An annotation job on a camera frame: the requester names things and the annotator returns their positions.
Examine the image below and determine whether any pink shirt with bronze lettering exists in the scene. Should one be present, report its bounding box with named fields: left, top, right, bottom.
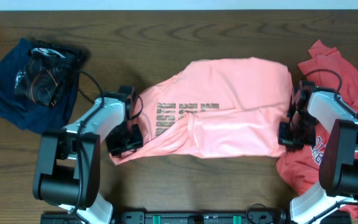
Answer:
left=112, top=57, right=292, bottom=164

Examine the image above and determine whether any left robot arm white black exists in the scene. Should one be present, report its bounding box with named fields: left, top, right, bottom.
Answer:
left=32, top=86, right=143, bottom=224

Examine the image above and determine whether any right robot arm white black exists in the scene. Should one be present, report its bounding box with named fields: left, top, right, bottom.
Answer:
left=274, top=81, right=358, bottom=223

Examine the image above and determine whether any red shirt with navy lettering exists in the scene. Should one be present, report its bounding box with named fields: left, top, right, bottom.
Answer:
left=275, top=39, right=358, bottom=220

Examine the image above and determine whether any black shirt orange swirl print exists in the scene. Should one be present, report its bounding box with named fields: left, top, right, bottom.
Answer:
left=14, top=40, right=88, bottom=108

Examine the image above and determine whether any navy blue folded shirt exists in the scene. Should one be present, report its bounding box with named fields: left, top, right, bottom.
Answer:
left=0, top=39, right=78, bottom=134

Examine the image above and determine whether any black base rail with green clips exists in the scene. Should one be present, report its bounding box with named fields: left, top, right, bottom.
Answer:
left=40, top=203, right=352, bottom=224

